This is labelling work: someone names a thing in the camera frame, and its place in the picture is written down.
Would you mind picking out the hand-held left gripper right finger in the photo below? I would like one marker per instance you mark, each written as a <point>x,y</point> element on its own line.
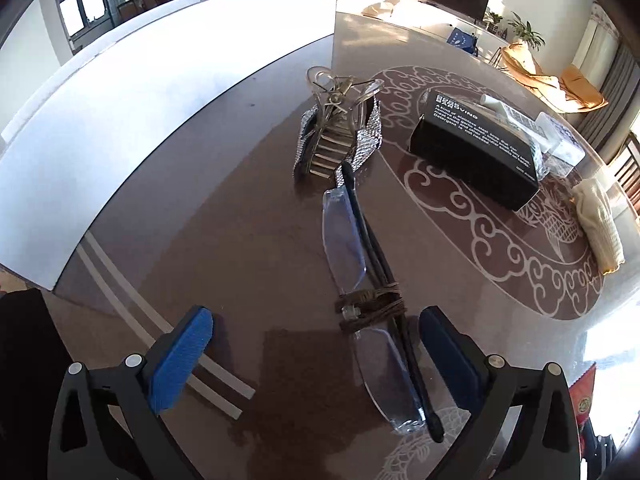
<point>450,360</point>

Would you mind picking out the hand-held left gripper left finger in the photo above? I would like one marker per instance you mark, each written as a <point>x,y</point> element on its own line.
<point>180,360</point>

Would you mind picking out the clear rimless glasses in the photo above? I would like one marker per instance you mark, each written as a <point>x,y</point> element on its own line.
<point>345,240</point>

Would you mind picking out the red packet with gold emblem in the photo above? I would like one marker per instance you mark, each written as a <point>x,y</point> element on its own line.
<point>585,400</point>

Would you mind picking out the black lace hair claw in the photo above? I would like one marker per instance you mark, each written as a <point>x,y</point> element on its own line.
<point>602,452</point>

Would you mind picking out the cream knitted glove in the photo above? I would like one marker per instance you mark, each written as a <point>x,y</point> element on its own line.
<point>600,220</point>

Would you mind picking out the black printed cardboard box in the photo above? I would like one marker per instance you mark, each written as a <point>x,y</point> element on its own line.
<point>475,150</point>

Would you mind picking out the clear rhinestone hair claw clip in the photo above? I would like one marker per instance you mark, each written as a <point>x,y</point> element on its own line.
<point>332,130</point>

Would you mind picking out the dark wooden chair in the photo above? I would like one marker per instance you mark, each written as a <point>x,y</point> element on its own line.
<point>630,170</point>

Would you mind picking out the orange lounge chair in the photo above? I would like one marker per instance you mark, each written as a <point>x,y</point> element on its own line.
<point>550,82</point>

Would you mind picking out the grey curtain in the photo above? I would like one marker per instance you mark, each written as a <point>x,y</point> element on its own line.
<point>617,90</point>

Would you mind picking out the blue bag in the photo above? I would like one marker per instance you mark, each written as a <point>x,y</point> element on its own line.
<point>462,41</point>

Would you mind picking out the large green potted plant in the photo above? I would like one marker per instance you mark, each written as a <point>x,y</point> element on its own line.
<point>525,32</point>

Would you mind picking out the small green potted plant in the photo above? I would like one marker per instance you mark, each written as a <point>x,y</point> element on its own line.
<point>492,20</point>

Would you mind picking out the white television console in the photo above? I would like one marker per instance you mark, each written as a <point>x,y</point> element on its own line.
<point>415,10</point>

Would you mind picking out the window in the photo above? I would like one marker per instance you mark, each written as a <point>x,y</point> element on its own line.
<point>82,7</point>

